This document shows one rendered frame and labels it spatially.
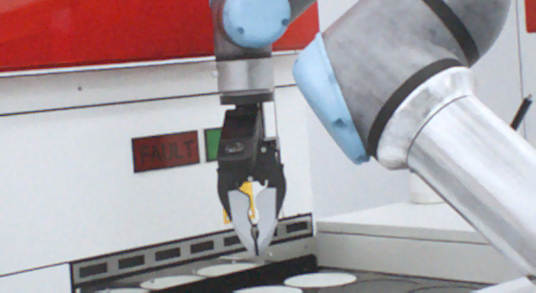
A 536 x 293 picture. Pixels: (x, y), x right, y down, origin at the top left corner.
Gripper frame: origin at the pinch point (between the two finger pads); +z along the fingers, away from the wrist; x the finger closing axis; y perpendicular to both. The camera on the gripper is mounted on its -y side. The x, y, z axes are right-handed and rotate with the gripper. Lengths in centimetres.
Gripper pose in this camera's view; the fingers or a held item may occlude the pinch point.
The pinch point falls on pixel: (256, 247)
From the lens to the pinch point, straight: 164.1
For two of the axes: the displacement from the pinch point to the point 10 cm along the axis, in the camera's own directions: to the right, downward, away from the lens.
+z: 0.8, 10.0, 0.5
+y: 1.3, -0.6, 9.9
